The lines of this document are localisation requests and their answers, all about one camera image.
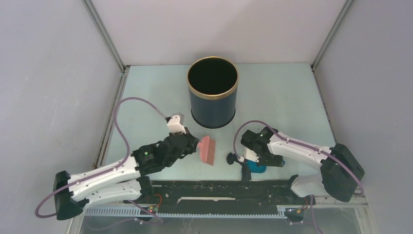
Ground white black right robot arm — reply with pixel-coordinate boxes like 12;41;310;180
241;127;365;204

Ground black paper scrap by bin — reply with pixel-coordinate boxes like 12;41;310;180
241;163;251;183

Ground aluminium front rail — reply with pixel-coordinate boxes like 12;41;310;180
314;195;368;208

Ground small electronics board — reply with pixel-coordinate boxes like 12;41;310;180
285;209;305;215
143;206;158;214

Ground black mounting base plate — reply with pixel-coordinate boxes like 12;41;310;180
135;180;310;215

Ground pink hand brush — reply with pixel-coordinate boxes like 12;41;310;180
197;136;216;166

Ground dark blue gold-rimmed bin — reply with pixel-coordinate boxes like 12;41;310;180
187;56;239;129

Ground grey slotted cable duct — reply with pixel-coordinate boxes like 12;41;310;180
84;206;287;219

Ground left aluminium frame post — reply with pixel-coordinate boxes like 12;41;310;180
81;0;126;72

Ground small electronics board right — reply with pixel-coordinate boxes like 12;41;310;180
285;209;305;215

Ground aluminium frame post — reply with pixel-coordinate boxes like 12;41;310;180
81;0;126;72
311;0;355;72

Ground small electronics board left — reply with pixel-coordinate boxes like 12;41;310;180
143;206;158;214

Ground right aluminium frame post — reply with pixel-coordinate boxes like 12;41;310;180
311;0;355;72

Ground blue dustpan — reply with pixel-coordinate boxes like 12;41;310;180
246;160;267;174

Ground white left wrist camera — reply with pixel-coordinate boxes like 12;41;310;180
167;113;187;134

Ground black paper scrap right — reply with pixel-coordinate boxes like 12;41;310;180
226;153;238;165

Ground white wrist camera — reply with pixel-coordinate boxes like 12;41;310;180
243;148;260;162
167;113;187;134

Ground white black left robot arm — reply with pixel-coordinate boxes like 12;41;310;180
53;133;200;220

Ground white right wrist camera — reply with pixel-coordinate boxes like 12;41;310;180
243;148;260;162

